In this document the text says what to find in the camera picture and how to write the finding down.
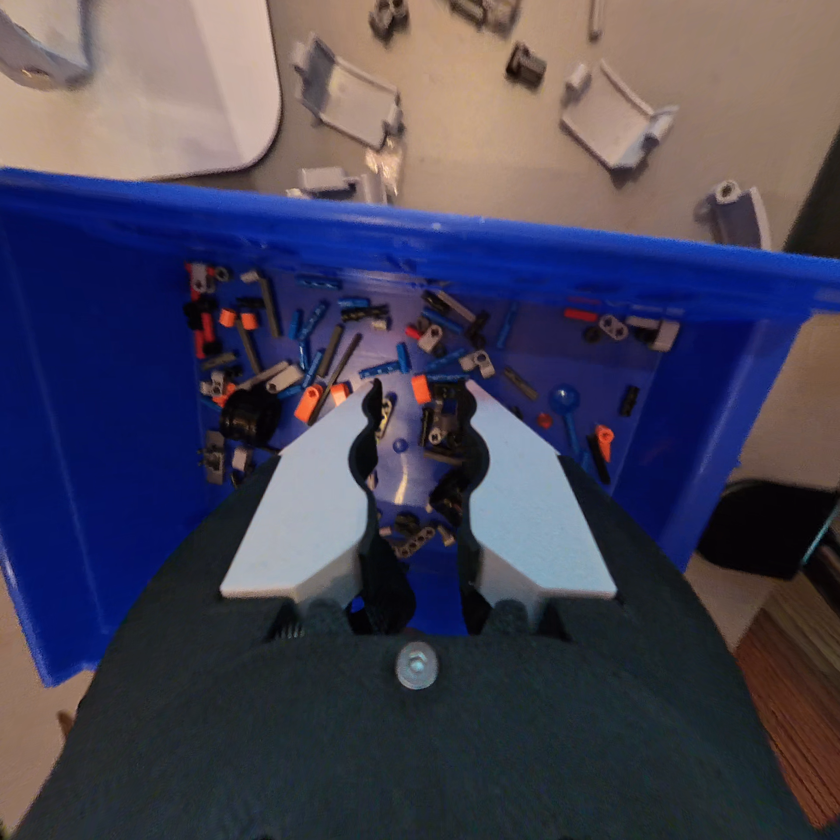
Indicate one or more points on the black thin axle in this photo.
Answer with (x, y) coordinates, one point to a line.
(341, 374)

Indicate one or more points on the dark grey bent beam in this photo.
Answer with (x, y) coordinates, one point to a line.
(415, 541)

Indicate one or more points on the small grey pin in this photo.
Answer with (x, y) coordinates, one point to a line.
(446, 535)

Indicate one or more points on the black frame connector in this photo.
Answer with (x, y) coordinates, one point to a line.
(449, 394)

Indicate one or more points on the blue long pin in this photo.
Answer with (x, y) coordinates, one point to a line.
(505, 325)

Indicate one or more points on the wooden book stand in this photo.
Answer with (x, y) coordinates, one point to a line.
(197, 98)

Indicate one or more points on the blue transparent paddle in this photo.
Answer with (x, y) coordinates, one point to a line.
(564, 399)

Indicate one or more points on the black long axle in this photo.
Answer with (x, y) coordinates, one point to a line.
(331, 344)

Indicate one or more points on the light grey connector piece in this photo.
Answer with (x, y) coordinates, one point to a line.
(211, 384)

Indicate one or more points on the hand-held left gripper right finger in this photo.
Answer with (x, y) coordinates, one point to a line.
(544, 525)

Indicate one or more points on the light grey cross-hole liftarm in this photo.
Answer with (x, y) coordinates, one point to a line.
(433, 336)

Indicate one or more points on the blue plastic parts bin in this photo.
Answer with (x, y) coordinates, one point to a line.
(98, 394)

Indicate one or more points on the clear plastic scrap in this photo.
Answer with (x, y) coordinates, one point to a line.
(386, 161)

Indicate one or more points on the dark grey flat piece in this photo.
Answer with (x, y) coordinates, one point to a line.
(220, 361)

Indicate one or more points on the dark grey axle pin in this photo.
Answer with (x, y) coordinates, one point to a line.
(520, 384)

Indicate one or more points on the thin grey pin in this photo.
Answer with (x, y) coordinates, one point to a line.
(595, 16)

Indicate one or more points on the black rounded pad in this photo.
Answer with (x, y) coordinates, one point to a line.
(764, 525)

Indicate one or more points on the small black pin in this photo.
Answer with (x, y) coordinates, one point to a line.
(628, 400)

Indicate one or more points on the black short axle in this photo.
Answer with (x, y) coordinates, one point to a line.
(598, 463)

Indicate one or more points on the dark grey long axle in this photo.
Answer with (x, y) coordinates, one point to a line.
(443, 457)
(248, 344)

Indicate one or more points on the dark grey small piece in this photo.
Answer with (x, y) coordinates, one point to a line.
(388, 16)

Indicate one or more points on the grey track link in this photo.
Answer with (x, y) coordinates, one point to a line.
(213, 456)

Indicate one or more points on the orange short connector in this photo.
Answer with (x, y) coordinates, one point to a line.
(226, 318)
(248, 319)

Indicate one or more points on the dark grey short beam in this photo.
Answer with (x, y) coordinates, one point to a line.
(489, 12)

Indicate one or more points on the blue studded beam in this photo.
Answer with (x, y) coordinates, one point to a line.
(446, 379)

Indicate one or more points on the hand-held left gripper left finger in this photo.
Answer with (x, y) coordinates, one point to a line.
(289, 525)

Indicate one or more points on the light grey rounded connector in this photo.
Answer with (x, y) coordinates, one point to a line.
(283, 377)

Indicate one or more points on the light grey small piece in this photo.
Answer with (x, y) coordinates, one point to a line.
(241, 457)

